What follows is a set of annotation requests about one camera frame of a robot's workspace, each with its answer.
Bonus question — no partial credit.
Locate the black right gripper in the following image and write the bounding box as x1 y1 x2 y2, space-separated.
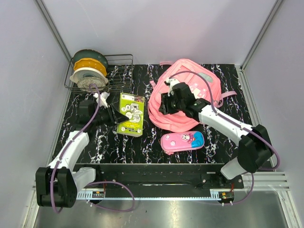
159 92 185 115

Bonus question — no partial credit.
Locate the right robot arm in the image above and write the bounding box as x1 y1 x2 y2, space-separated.
159 79 274 188

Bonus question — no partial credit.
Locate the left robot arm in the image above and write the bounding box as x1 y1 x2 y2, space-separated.
36 100 129 209

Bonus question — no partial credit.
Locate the speckled grey plate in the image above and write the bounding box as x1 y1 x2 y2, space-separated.
77 77 108 92

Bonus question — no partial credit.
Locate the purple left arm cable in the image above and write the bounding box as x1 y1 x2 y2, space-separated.
51 83 135 214

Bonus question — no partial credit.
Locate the dark green plate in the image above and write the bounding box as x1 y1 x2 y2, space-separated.
72 49 108 69

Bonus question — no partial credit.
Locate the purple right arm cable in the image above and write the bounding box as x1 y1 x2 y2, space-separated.
170 70 282 205

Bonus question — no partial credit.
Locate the pink cat pencil case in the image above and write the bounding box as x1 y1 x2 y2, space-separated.
160 131 205 155

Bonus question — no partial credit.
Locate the wire dish rack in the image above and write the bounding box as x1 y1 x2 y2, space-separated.
64 54 133 94

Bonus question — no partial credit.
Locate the white plate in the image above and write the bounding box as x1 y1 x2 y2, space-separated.
69 67 108 83

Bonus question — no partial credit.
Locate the yellow plate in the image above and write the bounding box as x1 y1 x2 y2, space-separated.
73 58 107 77

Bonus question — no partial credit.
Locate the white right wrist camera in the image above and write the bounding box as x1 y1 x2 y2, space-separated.
164 78 180 96

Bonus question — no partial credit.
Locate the pink student backpack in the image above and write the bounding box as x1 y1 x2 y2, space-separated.
148 59 237 133

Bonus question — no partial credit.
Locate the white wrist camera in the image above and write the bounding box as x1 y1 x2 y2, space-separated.
93 92 110 108
164 78 180 96

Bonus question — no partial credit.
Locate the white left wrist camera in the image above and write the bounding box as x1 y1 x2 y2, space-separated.
93 92 110 108

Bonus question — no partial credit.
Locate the green book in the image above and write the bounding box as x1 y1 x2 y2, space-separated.
116 93 144 137

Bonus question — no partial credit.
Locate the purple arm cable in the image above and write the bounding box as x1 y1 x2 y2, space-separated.
170 70 282 205
51 83 135 214

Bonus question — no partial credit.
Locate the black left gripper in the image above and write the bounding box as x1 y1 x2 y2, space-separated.
92 104 129 127

